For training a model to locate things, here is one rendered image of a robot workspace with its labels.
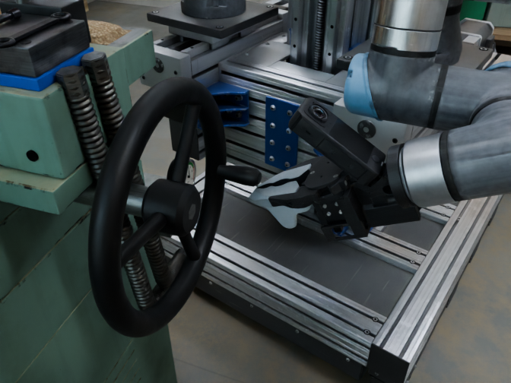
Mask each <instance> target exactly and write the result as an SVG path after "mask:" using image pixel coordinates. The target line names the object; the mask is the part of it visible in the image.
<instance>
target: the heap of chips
mask: <svg viewBox="0 0 511 383"><path fill-rule="evenodd" d="M87 22H88V26H89V31H90V38H91V42H90V43H95V44H101V45H109V44H110V43H112V42H114V41H115V40H117V39H118V38H120V37H122V36H124V35H126V34H127V33H129V32H130V31H131V30H123V29H122V28H121V27H120V26H119V25H116V24H111V23H108V22H104V21H90V20H87Z"/></svg>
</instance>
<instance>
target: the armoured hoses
mask: <svg viewBox="0 0 511 383"><path fill-rule="evenodd" d="M81 64H82V66H83V68H82V67H80V66H76V65H71V66H68V67H64V68H60V69H59V70H58V71H57V72H56V74H55V76H56V80H57V82H58V84H61V85H62V86H63V90H64V91H65V96H66V97H67V102H68V103H69V108H70V109H71V114H72V115H73V119H74V120H75V125H76V126H77V128H76V130H77V131H78V136H79V137H80V142H82V143H81V146H82V147H83V148H84V149H83V151H84V152H85V155H84V156H85V157H86V158H87V159H86V161H87V162H88V166H89V167H90V171H91V172H92V174H91V176H92V177H93V178H94V179H93V181H94V182H95V186H96V187H97V181H98V179H99V175H100V171H101V169H102V165H103V162H104V160H105V157H106V154H107V150H108V148H107V147H106V143H105V142H104V137H103V132H101V131H100V130H101V127H100V126H99V121H97V115H95V113H96V110H95V109H94V105H93V103H92V99H91V98H90V92H89V91H90V88H89V86H88V83H87V79H86V76H85V73H84V69H85V70H87V73H88V74H89V76H90V81H91V82H92V83H91V86H93V87H94V89H93V92H95V97H96V98H97V103H98V107H99V108H100V113H101V118H102V119H103V123H104V128H105V129H106V133H107V137H108V138H109V140H108V142H110V144H111V143H112V141H113V139H114V137H115V135H116V132H117V131H118V129H119V126H120V125H121V124H122V121H123V120H124V115H123V114H122V109H121V108H120V107H121V104H120V103H119V98H117V93H116V88H115V87H114V82H113V81H112V79H113V77H112V76H111V74H112V73H111V70H110V66H109V62H108V60H107V57H106V53H105V52H98V51H93V52H89V53H87V54H84V55H83V56H82V57H81ZM132 183H134V184H138V185H144V183H143V178H142V176H141V171H140V170H139V166H137V168H136V170H135V174H134V177H133V180H132ZM134 218H135V222H136V226H137V227H138V228H139V227H140V226H141V225H142V224H143V223H144V221H143V219H142V217H138V216H134ZM132 234H133V229H132V225H131V221H130V220H129V215H128V214H125V216H124V220H123V227H122V242H121V244H122V243H124V241H125V240H127V239H128V238H129V237H130V236H131V235H132ZM143 246H144V250H145V253H146V254H147V257H148V260H149V264H150V266H151V270H152V273H153V276H154V279H155V282H156V283H157V285H156V286H155V287H154V288H153V289H151V284H150V282H149V279H148V274H147V273H146V270H145V266H144V263H143V260H142V259H141V253H140V251H138V252H137V253H136V254H135V255H134V256H133V257H132V258H131V259H130V260H129V261H128V262H127V263H126V264H125V266H124V268H125V272H126V275H127V276H128V279H129V282H130V285H131V288H132V292H133V295H134V296H135V301H136V302H137V305H138V307H139V309H140V310H141V311H143V310H145V309H148V308H150V307H151V306H152V305H154V304H155V303H156V302H157V301H158V300H159V299H160V298H161V297H162V296H163V295H164V294H165V292H166V291H167V290H168V289H169V288H170V286H171V284H172V283H173V281H174V280H175V278H176V276H177V274H178V273H179V270H180V268H181V267H182V265H183V262H184V261H185V258H186V252H185V250H184V248H179V249H178V250H177V251H176V252H175V253H174V255H173V257H172V258H171V260H170V262H169V264H168V262H167V259H166V255H165V252H164V249H163V246H162V242H161V239H160V236H159V233H157V234H156V235H155V236H153V237H152V238H151V239H150V240H149V241H148V242H147V243H146V244H145V245H143Z"/></svg>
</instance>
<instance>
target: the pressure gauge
mask: <svg viewBox="0 0 511 383"><path fill-rule="evenodd" d="M174 160H175V159H174ZM174 160H173V161H172V162H171V164H170V166H169V169H168V171H167V179H169V180H170V175H171V172H172V168H173V163H174ZM189 175H190V178H188V176H189ZM195 177H196V165H195V161H194V160H192V159H190V160H189V167H188V171H187V176H186V183H188V184H192V185H194V183H195Z"/></svg>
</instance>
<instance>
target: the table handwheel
mask: <svg viewBox="0 0 511 383"><path fill-rule="evenodd" d="M181 103H186V109H185V113H184V117H183V121H182V128H181V132H180V137H179V143H178V147H177V150H176V156H175V160H174V163H173V168H172V172H171V175H170V180H169V179H157V180H156V181H155V182H153V183H152V184H151V185H150V186H145V185H138V184H134V183H132V180H133V177H134V174H135V170H136V168H137V166H138V162H139V160H140V158H141V155H142V153H143V151H144V148H145V146H146V144H147V142H148V140H149V138H150V136H151V135H152V133H153V131H154V129H155V128H156V127H157V125H158V123H159V122H160V120H161V119H162V118H163V117H164V116H165V115H166V114H167V113H168V112H169V111H170V110H171V109H172V108H173V107H174V106H177V105H179V104H181ZM198 120H199V121H200V124H201V127H202V133H203V137H204V142H205V187H204V193H203V199H202V206H201V197H200V194H199V192H198V190H197V188H196V187H195V186H194V185H192V184H188V183H186V176H187V171H188V167H189V159H190V154H191V150H192V142H193V139H194V136H195V130H196V126H197V122H198ZM226 164H227V153H226V140H225V133H224V125H223V121H222V118H221V114H220V111H219V109H218V106H217V103H216V101H215V99H214V98H213V96H212V95H211V93H210V92H209V90H208V89H207V88H206V87H205V86H204V85H203V84H201V83H200V82H198V81H196V80H195V79H192V78H187V77H173V78H167V79H165V80H163V81H161V82H159V83H157V84H155V85H154V86H153V87H151V88H150V89H149V90H147V91H146V92H145V93H144V94H143V95H142V96H141V97H140V98H139V99H138V101H137V102H136V103H135V104H134V106H133V107H132V108H131V109H130V110H129V112H128V114H127V115H126V117H125V118H124V120H123V121H122V124H121V125H120V126H119V129H118V131H117V132H116V135H115V137H114V139H113V141H112V143H111V145H110V146H109V150H108V152H107V154H106V157H105V160H104V162H103V165H102V169H101V171H100V175H99V179H98V181H97V187H96V186H95V182H94V183H93V184H92V185H91V186H90V187H89V188H88V189H86V190H85V191H84V192H83V193H82V194H81V195H80V196H79V197H78V198H77V199H76V200H75V201H74V202H76V203H79V204H86V205H90V206H92V208H91V214H90V225H89V233H88V267H89V276H90V284H91V288H92V292H93V295H94V299H95V302H96V304H97V308H98V309H99V311H100V314H101V315H102V316H103V318H104V320H105V321H106V323H107V324H108V325H109V326H110V327H111V328H112V329H113V330H115V331H117V332H118V333H120V334H122V335H124V336H127V337H146V336H148V335H151V334H153V333H155V332H157V331H159V330H160V329H162V328H163V327H165V326H166V325H167V324H168V323H169V322H170V321H171V320H172V319H173V318H174V317H175V316H176V315H177V313H178V312H179V311H180V310H181V308H182V307H183V306H184V305H185V303H186V301H187V300H188V298H189V297H190V295H191V294H192V291H193V290H194V289H195V286H196V284H197V282H198V280H199V278H200V276H201V274H202V271H203V269H204V267H205V264H206V261H207V260H208V256H209V254H210V251H211V247H212V244H213V241H214V237H215V234H216V231H217V225H218V222H219V218H220V215H221V208H222V203H223V198H224V186H225V179H222V178H220V177H217V168H218V166H219V165H226ZM200 209H201V210H200ZM125 214H131V215H134V216H138V217H142V219H143V221H144V223H143V224H142V225H141V226H140V227H139V228H138V229H137V230H136V231H135V232H134V233H133V234H132V235H131V236H130V237H129V238H128V239H127V240H125V241H124V243H122V244H121V242H122V227H123V220H124V216H125ZM197 221H198V223H197ZM196 223H197V227H196V230H195V234H194V236H193V238H192V234H191V231H192V230H193V229H194V227H195V225H196ZM158 232H160V233H166V234H170V235H174V236H178V237H179V240H180V242H181V243H182V246H183V248H184V250H185V252H186V258H185V261H184V262H183V264H182V267H181V268H180V270H179V273H178V274H177V276H176V278H175V280H174V281H173V283H172V284H171V286H170V288H169V289H168V290H167V291H166V292H165V294H164V295H163V296H162V297H161V298H160V299H159V300H158V301H157V302H156V303H155V304H154V305H152V306H151V307H150V308H148V309H145V310H143V311H138V310H136V309H135V308H134V307H133V306H132V305H131V303H130V302H129V299H128V297H127V295H126V293H125V288H124V284H123V280H122V268H123V267H124V266H125V264H126V263H127V262H128V261H129V260H130V259H131V258H132V257H133V256H134V255H135V254H136V253H137V252H138V251H139V250H140V248H141V247H142V246H143V245H145V244H146V243H147V242H148V241H149V240H150V239H151V238H152V237H153V236H155V235H156V234H157V233H158Z"/></svg>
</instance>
